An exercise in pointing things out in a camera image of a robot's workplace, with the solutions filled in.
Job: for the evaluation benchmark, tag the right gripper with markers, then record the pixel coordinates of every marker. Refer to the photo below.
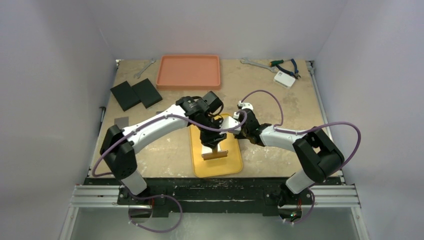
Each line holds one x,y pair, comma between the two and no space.
245,129

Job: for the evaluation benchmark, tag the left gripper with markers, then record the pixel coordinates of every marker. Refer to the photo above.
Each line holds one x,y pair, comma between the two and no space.
212,140

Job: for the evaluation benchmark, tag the wooden dough roller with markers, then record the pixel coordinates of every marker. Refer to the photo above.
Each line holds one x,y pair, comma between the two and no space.
208,153

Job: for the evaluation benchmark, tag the yellow tray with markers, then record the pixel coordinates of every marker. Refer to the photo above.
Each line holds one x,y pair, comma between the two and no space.
228,162

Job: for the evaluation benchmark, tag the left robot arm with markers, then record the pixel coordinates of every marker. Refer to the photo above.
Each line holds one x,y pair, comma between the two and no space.
120,145

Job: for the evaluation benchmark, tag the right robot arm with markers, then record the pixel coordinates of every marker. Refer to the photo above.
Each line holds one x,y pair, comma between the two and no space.
316,152

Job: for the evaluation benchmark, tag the white small box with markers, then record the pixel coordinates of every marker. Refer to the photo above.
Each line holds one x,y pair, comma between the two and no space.
284,79

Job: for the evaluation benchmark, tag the right silver wrench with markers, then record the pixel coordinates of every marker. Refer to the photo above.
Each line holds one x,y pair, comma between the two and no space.
246,61

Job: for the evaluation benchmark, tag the silver wrench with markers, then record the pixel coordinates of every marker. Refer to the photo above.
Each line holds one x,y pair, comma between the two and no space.
139,73
246,61

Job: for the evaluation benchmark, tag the green blue pliers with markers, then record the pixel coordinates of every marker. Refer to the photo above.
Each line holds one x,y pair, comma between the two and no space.
279,64

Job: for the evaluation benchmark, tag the pink tray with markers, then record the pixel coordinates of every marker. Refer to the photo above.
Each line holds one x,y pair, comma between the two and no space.
184,72

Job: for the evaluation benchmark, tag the black block right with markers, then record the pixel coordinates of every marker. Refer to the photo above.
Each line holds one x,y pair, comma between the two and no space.
147,93

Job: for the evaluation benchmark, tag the black block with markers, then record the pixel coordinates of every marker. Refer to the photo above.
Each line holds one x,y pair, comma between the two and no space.
125,96
147,93

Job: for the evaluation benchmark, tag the left silver wrench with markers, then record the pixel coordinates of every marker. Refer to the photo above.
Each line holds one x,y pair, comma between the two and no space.
139,73

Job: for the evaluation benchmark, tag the black block left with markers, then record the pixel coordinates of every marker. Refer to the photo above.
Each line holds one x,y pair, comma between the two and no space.
125,96

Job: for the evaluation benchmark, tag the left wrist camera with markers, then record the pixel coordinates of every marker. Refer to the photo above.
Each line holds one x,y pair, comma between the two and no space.
230,125

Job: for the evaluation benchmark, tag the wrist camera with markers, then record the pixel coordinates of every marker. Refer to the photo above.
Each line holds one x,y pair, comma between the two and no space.
230,125
245,106

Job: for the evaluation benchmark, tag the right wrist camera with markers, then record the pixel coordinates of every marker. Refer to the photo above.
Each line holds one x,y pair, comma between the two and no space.
245,106

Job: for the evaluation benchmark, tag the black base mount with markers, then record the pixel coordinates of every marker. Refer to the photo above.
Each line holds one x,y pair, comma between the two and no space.
229,195

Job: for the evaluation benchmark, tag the aluminium frame rail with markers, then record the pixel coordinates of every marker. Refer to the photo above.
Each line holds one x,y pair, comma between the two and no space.
330,196

